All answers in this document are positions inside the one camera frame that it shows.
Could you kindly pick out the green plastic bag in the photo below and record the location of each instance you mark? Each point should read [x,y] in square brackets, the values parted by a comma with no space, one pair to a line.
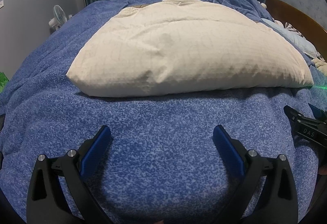
[3,81]

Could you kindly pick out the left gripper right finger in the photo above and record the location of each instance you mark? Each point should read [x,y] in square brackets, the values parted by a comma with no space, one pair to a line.
[277,202]

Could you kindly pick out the blue fleece blanket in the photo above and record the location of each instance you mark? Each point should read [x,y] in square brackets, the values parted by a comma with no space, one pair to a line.
[162,163]

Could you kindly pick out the striped plush toy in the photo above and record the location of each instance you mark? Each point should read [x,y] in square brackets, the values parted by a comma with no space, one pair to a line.
[288,26]

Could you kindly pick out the light blue pillow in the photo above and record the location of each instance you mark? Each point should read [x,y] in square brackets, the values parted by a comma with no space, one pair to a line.
[293,37]

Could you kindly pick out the white electric fan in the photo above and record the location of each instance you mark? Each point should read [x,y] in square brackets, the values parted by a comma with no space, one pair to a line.
[59,19]

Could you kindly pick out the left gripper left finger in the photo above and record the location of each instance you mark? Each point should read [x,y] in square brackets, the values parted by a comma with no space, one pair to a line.
[46,202]

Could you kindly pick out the brown wooden headboard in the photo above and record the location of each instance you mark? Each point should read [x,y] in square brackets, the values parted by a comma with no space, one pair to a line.
[311,30]

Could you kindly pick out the cream hooded puffer jacket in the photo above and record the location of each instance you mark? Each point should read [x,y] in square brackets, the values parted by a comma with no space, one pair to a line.
[181,46]

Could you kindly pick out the cream fluffy plush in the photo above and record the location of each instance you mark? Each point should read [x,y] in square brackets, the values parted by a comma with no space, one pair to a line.
[320,65]

